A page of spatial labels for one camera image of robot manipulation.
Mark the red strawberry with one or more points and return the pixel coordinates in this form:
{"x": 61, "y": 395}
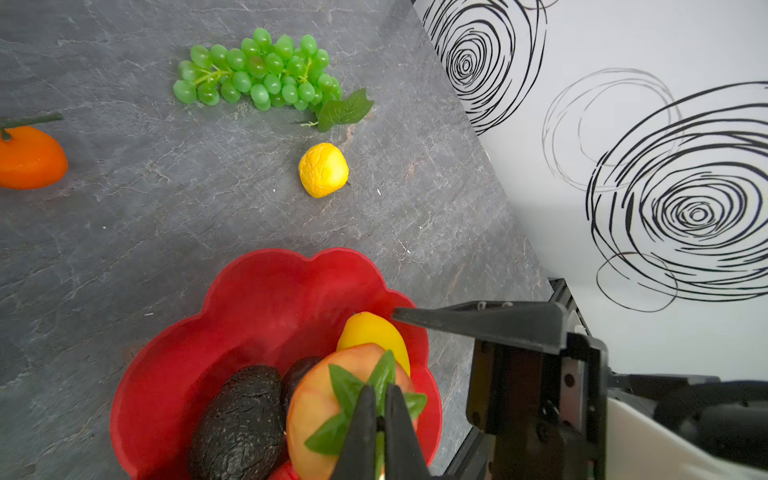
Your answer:
{"x": 322, "y": 404}

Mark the yellow pear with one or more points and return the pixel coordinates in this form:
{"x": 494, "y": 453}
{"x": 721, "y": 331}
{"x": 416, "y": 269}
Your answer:
{"x": 323, "y": 170}

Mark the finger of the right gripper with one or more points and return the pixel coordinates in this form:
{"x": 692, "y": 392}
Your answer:
{"x": 535, "y": 326}

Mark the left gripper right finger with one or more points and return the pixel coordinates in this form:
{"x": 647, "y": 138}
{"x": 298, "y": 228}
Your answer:
{"x": 403, "y": 455}

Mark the red flower-shaped fruit bowl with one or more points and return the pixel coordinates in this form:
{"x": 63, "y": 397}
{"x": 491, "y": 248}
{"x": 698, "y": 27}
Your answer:
{"x": 270, "y": 306}

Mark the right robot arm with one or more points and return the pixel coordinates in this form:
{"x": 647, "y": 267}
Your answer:
{"x": 684, "y": 427}

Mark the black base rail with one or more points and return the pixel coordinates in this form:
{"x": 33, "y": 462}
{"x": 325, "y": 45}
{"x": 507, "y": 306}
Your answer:
{"x": 473, "y": 458}

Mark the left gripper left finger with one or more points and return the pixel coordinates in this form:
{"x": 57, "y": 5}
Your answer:
{"x": 357, "y": 460}

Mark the dark avocado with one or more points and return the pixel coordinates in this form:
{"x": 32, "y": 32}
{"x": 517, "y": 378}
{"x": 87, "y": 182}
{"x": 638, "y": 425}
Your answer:
{"x": 241, "y": 434}

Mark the green grape bunch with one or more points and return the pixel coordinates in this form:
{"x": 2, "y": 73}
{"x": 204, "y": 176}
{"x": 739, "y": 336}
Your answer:
{"x": 272, "y": 74}

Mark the orange tangerine right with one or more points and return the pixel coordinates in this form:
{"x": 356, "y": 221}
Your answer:
{"x": 30, "y": 158}

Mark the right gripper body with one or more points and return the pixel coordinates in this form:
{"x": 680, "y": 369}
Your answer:
{"x": 546, "y": 412}

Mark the yellow lemon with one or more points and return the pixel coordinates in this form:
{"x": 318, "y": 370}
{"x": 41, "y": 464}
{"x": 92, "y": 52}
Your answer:
{"x": 365, "y": 327}

